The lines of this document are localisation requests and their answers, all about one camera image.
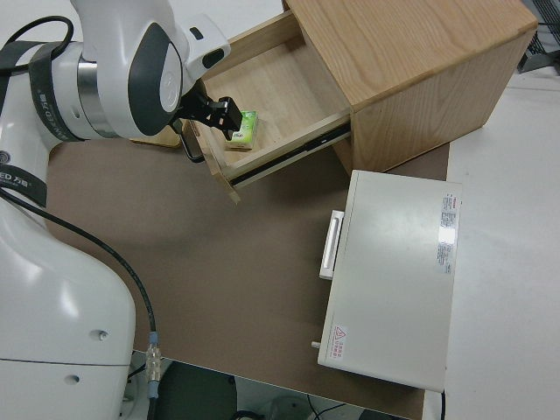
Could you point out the green white tissue pack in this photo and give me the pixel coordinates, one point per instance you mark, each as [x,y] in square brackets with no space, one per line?
[247,131]

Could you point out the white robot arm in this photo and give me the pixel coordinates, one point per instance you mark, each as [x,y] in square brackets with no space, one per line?
[52,284]

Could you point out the light wooden cabinet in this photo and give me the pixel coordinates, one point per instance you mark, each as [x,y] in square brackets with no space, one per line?
[415,52]

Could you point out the dark grey mesh object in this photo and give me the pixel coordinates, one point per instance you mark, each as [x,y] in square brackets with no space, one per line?
[540,52]

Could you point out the white toaster oven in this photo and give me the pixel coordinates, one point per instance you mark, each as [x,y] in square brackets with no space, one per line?
[394,271]

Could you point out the brown table mat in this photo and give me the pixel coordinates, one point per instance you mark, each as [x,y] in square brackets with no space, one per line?
[219,245]

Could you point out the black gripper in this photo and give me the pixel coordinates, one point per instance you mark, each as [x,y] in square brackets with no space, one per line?
[201,110]

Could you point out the wooden drawer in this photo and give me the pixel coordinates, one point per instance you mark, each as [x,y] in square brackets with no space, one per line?
[280,79]

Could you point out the small white oven knob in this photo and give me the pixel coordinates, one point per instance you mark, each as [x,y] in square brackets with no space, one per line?
[314,344]

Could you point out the black metal drawer slide rail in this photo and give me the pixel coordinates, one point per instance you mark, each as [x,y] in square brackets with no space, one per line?
[315,142]

